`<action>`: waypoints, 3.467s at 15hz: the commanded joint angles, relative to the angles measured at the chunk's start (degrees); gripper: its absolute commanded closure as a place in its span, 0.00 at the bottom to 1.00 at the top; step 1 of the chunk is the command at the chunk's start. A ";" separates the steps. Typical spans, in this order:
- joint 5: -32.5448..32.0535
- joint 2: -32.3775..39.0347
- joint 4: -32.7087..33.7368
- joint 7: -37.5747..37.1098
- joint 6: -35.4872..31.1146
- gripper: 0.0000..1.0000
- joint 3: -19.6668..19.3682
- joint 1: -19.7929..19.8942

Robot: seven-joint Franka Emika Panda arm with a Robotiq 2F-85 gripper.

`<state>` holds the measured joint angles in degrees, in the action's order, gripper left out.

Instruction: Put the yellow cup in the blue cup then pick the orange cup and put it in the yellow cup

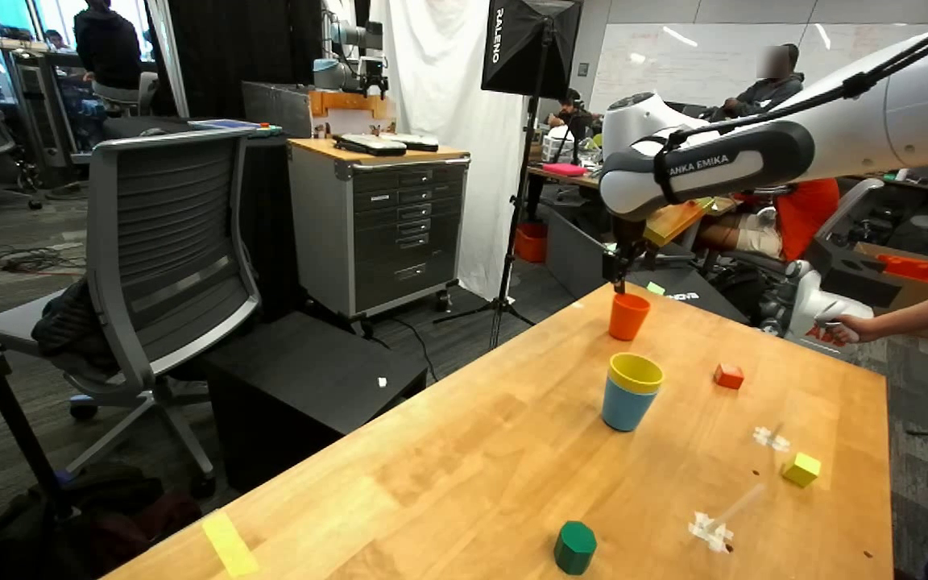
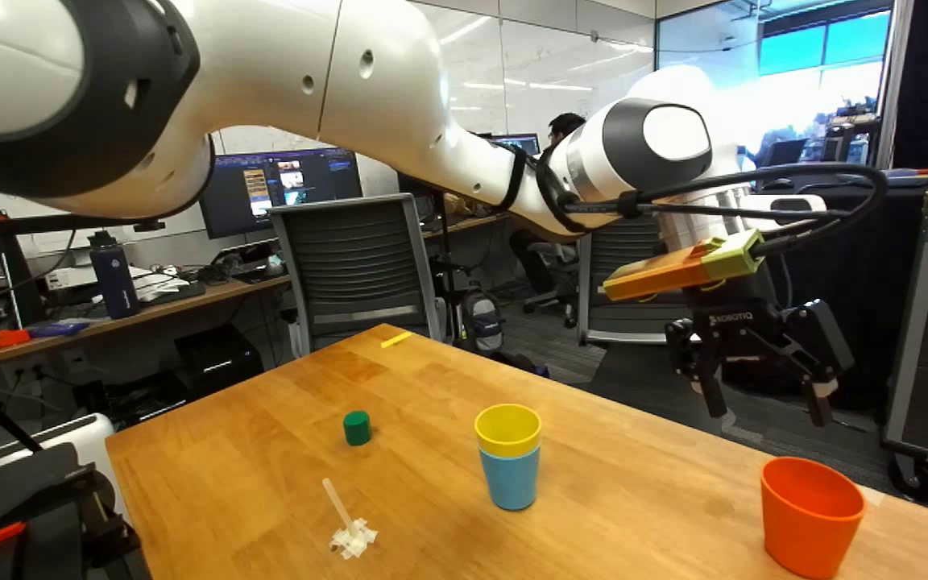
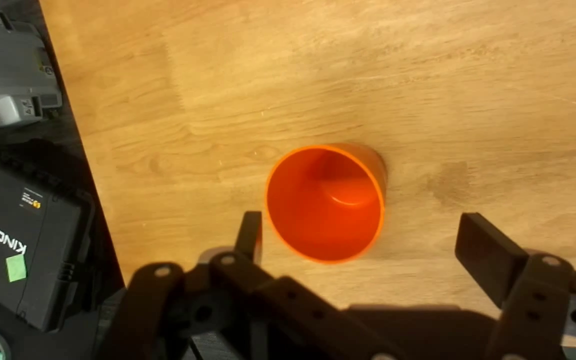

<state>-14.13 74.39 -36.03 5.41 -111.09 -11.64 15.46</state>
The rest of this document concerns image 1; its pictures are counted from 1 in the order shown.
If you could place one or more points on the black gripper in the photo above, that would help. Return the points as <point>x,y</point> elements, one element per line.
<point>626,245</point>

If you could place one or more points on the orange plastic cup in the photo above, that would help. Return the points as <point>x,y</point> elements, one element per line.
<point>628,319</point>

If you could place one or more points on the yellow plastic cup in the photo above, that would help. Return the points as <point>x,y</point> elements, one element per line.
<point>634,375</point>

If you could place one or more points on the bystander bare forearm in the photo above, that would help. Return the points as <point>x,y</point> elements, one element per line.
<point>925,311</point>

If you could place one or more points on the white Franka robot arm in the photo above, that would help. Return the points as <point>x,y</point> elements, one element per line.
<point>807,132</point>

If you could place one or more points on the blue plastic cup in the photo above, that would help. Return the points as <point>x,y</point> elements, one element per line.
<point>626,411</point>

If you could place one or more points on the bystander bare hand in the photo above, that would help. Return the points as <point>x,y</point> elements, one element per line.
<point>837,331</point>

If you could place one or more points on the small yellow tape strip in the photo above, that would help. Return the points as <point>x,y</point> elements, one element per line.
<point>654,287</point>

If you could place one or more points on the orange bucket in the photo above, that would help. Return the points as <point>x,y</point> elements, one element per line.
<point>530,243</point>

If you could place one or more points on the black light stand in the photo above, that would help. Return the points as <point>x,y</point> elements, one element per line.
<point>517,213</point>

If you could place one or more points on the red cube block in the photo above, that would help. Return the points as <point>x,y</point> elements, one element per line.
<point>730,375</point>

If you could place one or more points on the white curved device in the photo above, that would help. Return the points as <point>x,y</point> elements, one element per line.
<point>807,297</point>

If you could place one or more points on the person in orange shirt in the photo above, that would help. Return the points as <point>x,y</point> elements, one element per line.
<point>807,213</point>

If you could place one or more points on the clear crumpled tape piece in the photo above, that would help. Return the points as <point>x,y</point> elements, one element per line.
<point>770,438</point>
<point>710,531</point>

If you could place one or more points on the grey drawer cabinet wood top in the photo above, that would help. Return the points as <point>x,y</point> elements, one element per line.
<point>379,230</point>

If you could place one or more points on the seated person dark skin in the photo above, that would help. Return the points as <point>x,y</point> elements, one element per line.
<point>770,83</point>

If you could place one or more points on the black softbox light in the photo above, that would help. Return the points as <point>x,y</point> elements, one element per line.
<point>530,45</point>

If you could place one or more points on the yellow cube block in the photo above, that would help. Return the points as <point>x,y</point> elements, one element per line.
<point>804,473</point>

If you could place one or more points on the green cylinder block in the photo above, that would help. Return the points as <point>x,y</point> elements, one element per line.
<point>575,549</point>

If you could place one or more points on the white curtain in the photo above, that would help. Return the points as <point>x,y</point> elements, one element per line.
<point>443,77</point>

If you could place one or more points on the black keyboard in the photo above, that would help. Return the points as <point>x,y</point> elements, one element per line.
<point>369,142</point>

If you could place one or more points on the black curtain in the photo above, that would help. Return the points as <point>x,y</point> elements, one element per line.
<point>239,54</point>

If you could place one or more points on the grey mesh office chair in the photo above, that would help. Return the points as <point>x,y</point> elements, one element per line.
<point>162,245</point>

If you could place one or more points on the wide yellow tape strip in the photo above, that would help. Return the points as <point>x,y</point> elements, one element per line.
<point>231,547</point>

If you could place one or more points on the standing person dark clothes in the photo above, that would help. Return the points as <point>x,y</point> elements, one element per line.
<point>108,45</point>

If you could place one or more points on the black tripod leg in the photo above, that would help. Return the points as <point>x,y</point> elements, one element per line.
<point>2,406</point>

